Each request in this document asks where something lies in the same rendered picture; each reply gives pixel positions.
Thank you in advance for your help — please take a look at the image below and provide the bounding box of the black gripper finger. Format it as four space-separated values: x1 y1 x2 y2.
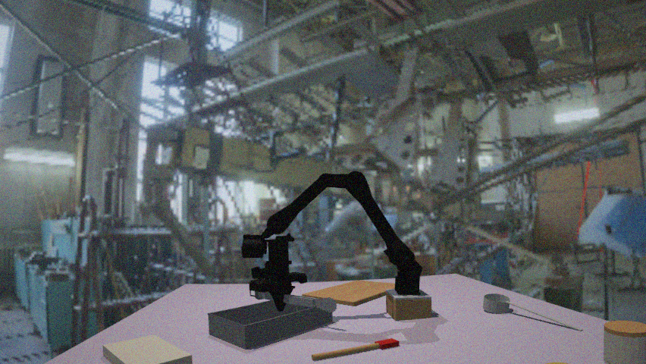
269 289 285 312
281 286 295 311

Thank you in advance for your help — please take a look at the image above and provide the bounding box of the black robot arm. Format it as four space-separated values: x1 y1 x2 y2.
241 171 423 295

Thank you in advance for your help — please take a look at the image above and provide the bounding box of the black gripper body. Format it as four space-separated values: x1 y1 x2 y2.
249 257 307 293

